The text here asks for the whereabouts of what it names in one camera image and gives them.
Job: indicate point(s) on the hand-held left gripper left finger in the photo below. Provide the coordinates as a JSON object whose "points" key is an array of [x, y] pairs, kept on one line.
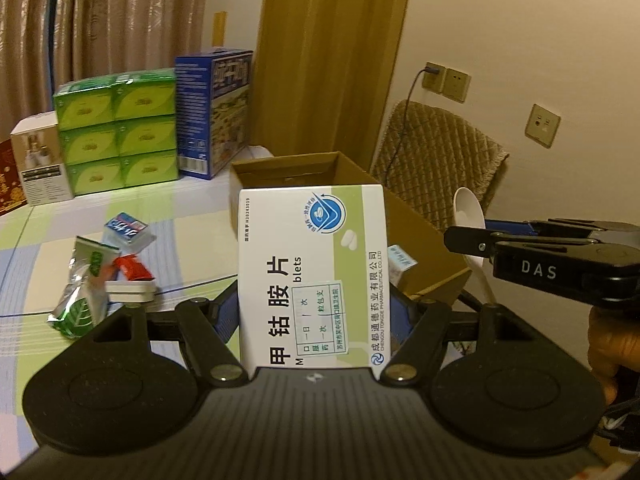
{"points": [[228, 307]]}

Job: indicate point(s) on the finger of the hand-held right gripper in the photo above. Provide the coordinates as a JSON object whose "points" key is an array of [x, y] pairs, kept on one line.
{"points": [[470, 241], [510, 228]]}

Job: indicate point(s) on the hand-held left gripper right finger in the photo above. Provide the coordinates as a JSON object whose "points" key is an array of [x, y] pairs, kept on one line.
{"points": [[398, 306]]}

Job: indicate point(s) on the white spoon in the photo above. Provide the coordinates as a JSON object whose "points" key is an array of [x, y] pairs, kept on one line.
{"points": [[468, 207]]}

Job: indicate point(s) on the brown cardboard box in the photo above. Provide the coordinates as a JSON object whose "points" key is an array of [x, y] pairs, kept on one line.
{"points": [[432, 242]]}

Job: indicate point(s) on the long white medicine box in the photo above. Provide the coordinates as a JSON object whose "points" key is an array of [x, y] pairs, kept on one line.
{"points": [[310, 285]]}

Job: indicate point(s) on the red candy packet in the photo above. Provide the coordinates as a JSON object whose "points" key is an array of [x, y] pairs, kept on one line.
{"points": [[133, 266]]}

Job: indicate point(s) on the desktop with checked cloth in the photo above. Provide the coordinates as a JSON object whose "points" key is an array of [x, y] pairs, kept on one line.
{"points": [[190, 240]]}

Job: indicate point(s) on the person's right hand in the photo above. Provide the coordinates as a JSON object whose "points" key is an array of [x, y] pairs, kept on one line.
{"points": [[602, 340]]}

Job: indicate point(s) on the small white blue box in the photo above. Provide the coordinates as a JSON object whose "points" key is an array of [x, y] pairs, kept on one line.
{"points": [[402, 261]]}

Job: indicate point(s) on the quilted chair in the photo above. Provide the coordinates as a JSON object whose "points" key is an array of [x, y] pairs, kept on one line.
{"points": [[435, 155]]}

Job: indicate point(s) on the blue tissue packet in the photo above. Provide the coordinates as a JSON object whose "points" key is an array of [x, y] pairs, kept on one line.
{"points": [[125, 226]]}

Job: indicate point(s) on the silver green foil packet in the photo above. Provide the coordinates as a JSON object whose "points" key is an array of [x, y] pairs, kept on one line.
{"points": [[75, 305]]}

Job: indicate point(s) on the black plug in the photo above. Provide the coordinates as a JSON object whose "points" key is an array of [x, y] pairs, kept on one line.
{"points": [[432, 68]]}

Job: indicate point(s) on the blue milk carton box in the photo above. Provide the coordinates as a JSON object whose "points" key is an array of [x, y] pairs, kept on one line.
{"points": [[192, 110]]}

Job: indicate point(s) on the stack of green tissue boxes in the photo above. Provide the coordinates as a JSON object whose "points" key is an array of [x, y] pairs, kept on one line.
{"points": [[115, 140]]}

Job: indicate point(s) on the white product box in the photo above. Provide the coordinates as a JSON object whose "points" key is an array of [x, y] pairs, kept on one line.
{"points": [[42, 180]]}

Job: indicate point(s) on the golden curtain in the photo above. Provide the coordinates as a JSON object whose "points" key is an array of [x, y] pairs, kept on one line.
{"points": [[325, 50]]}

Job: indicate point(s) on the dark red gift box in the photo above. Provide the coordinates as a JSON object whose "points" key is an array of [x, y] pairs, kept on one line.
{"points": [[10, 185]]}

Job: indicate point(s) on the beige curtain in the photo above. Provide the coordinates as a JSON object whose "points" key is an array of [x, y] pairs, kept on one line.
{"points": [[100, 15]]}

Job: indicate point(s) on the beige wall socket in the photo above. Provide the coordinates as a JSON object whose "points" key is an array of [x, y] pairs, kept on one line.
{"points": [[542, 126], [434, 82], [457, 85]]}

